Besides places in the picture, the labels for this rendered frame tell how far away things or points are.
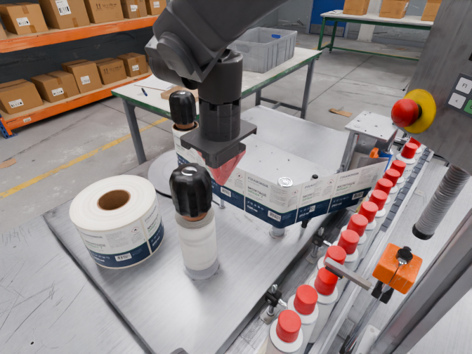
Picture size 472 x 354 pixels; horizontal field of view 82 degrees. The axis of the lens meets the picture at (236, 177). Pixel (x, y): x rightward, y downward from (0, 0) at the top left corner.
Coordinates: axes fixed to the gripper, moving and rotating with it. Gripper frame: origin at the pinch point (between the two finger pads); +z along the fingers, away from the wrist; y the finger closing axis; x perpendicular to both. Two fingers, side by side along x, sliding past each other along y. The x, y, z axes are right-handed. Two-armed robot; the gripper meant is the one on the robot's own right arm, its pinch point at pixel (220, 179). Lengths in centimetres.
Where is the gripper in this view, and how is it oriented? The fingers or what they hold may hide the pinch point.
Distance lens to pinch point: 45.3
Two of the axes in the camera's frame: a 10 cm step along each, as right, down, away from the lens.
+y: -6.3, 4.8, -6.1
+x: 7.7, 4.2, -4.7
